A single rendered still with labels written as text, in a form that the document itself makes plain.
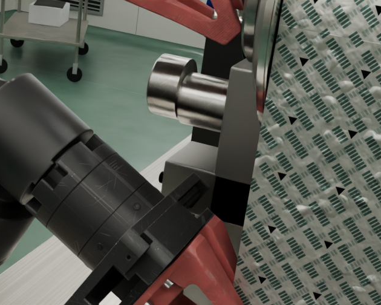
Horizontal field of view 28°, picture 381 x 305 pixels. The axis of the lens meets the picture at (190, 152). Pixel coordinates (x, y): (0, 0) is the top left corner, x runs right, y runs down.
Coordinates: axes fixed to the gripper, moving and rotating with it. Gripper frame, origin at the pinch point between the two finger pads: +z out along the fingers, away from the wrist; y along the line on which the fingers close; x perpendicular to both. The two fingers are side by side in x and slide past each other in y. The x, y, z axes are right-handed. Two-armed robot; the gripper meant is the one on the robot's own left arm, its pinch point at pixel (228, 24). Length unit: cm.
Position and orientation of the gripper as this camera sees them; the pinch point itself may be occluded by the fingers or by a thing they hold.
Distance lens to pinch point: 44.9
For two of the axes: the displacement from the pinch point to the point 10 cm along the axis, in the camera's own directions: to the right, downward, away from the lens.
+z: 6.6, 7.5, 0.7
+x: 6.9, -5.7, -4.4
